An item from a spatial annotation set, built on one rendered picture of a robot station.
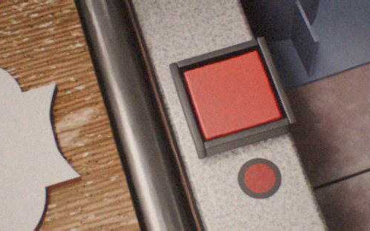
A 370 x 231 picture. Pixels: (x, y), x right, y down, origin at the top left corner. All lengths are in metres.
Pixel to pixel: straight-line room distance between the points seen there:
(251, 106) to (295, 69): 1.06
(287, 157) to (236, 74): 0.07
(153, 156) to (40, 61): 0.11
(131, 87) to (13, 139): 0.10
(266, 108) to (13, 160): 0.19
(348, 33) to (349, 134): 0.22
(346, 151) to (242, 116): 1.02
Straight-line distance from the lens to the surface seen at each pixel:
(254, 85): 0.60
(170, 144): 0.64
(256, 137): 0.59
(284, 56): 1.66
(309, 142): 1.60
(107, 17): 0.65
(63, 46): 0.62
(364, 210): 1.56
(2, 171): 0.58
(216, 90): 0.60
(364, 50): 1.69
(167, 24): 0.64
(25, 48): 0.63
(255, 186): 0.58
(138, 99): 0.61
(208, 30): 0.64
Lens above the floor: 1.46
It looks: 65 degrees down
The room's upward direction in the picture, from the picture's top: 8 degrees counter-clockwise
